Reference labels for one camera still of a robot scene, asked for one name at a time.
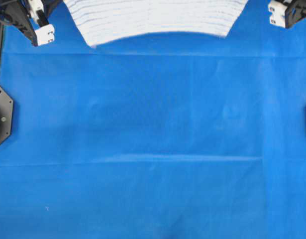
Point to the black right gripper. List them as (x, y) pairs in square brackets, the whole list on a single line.
[(286, 13)]

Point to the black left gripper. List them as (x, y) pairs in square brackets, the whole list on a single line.
[(30, 17)]

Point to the white striped towel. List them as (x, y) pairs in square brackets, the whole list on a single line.
[(103, 21)]

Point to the blue table cloth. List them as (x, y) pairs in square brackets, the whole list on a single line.
[(159, 136)]

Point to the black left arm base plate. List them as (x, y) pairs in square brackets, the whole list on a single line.
[(6, 113)]

